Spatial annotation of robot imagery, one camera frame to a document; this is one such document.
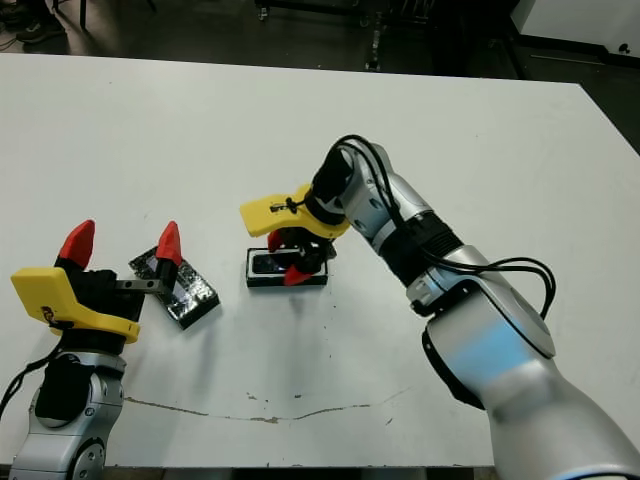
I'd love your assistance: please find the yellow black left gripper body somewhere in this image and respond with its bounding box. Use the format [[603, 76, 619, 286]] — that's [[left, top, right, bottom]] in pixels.
[[10, 265, 166, 354]]

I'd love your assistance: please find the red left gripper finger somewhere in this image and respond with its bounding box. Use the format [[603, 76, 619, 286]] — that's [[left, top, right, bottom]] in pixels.
[[149, 221, 182, 297], [52, 219, 96, 274]]

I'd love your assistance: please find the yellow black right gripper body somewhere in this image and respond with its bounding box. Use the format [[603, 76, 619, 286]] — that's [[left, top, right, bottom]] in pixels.
[[239, 183, 352, 274]]

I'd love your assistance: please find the slim black camera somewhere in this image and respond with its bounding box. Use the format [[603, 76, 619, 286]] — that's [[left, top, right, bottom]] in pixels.
[[251, 252, 301, 276]]

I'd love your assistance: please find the glossy black box lid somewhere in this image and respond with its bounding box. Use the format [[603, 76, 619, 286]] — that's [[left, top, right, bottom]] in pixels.
[[128, 247, 221, 331]]

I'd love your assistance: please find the black box with white insert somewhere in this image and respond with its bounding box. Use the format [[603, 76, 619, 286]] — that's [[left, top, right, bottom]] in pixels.
[[245, 247, 331, 290]]

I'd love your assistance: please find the metal pole with caster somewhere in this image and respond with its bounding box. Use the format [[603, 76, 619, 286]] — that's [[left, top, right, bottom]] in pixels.
[[364, 14, 386, 71]]

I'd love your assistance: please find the person's dark shoe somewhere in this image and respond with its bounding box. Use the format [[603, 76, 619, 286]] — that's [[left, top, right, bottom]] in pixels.
[[17, 22, 66, 44]]

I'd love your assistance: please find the white cabinet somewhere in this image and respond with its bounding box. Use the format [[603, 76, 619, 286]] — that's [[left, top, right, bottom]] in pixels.
[[509, 0, 640, 54]]

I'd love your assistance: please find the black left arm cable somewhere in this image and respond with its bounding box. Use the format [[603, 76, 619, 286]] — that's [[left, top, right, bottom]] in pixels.
[[0, 352, 61, 416]]

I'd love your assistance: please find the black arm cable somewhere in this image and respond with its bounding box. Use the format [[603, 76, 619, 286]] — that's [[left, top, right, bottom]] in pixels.
[[329, 133, 557, 321], [0, 352, 61, 416]]

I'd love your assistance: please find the black metal cart frame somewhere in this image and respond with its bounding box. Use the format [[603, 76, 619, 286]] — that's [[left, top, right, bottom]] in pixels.
[[254, 0, 431, 26]]

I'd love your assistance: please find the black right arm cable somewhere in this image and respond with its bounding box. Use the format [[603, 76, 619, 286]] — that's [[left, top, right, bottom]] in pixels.
[[329, 133, 557, 321]]

